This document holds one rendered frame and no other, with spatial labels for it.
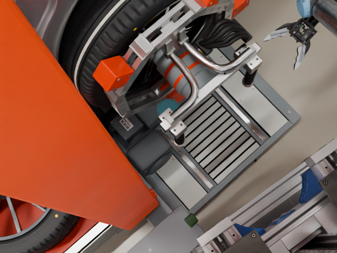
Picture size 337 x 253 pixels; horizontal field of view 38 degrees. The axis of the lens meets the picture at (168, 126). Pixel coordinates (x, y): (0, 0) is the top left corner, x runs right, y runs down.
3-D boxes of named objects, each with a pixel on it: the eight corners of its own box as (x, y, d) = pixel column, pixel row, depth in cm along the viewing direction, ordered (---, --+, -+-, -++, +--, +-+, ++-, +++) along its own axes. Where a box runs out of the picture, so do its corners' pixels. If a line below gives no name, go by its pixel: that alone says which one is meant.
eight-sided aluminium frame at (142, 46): (216, 34, 208) (225, -38, 155) (227, 45, 206) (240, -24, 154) (118, 118, 201) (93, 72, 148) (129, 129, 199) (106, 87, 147)
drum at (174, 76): (179, 45, 186) (179, 29, 172) (218, 85, 181) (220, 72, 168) (151, 69, 184) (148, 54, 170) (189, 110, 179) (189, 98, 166)
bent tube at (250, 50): (216, 12, 167) (217, -3, 156) (256, 52, 163) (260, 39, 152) (177, 45, 164) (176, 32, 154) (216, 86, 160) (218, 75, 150)
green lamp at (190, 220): (191, 213, 186) (191, 212, 182) (198, 221, 186) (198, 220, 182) (183, 220, 186) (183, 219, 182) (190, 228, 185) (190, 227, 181)
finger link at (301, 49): (296, 69, 169) (300, 42, 168) (293, 70, 175) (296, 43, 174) (305, 70, 169) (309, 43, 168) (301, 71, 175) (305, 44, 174)
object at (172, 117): (172, 49, 164) (171, 36, 154) (211, 91, 160) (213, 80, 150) (132, 83, 162) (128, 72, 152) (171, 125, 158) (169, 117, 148)
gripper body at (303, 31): (289, 29, 166) (314, 2, 165) (284, 32, 174) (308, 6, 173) (306, 45, 166) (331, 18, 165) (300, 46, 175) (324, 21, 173)
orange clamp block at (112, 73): (119, 54, 155) (100, 59, 148) (135, 72, 153) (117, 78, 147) (110, 70, 159) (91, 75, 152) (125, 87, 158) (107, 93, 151)
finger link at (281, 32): (263, 31, 168) (290, 25, 167) (261, 33, 174) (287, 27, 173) (265, 40, 168) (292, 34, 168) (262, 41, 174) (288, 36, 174)
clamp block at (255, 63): (242, 47, 171) (244, 41, 166) (261, 66, 170) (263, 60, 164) (232, 56, 171) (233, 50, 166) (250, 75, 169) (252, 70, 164)
